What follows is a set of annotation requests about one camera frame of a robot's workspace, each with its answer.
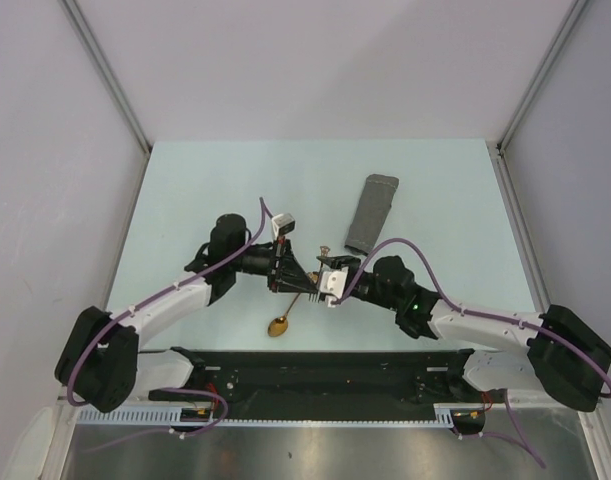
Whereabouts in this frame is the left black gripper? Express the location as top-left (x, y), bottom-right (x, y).
top-left (229, 235), bottom-right (316, 294)

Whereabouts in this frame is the gold fork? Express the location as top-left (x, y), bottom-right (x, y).
top-left (308, 245), bottom-right (331, 303)

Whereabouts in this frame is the grey cloth napkin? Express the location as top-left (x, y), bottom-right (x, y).
top-left (344, 174), bottom-right (399, 255)

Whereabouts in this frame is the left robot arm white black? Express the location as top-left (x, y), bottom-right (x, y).
top-left (55, 212), bottom-right (317, 413)

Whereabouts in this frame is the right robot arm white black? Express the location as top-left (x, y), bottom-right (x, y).
top-left (319, 255), bottom-right (611, 412)

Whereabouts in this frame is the gold spoon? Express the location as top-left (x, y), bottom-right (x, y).
top-left (267, 293), bottom-right (301, 338)

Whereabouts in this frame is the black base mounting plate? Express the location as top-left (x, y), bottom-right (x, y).
top-left (148, 348), bottom-right (482, 422)

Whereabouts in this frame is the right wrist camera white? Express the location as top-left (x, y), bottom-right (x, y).
top-left (318, 267), bottom-right (349, 308)

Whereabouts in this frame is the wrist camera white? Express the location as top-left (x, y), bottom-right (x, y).
top-left (318, 267), bottom-right (349, 308)
top-left (270, 213), bottom-right (296, 241)

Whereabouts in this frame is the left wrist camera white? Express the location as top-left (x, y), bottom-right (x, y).
top-left (270, 213), bottom-right (296, 241)

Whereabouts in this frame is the right aluminium side rail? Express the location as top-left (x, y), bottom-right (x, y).
top-left (487, 142), bottom-right (551, 310)

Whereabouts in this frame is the white slotted cable duct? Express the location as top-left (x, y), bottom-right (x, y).
top-left (77, 403), bottom-right (486, 430)

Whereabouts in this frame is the left aluminium frame post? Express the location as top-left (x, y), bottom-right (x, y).
top-left (58, 0), bottom-right (153, 157)

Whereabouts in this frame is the aluminium frame post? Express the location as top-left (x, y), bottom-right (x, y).
top-left (58, 0), bottom-right (153, 157)
top-left (495, 0), bottom-right (593, 153)

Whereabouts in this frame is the right aluminium frame post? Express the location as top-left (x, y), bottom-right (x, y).
top-left (495, 0), bottom-right (593, 153)

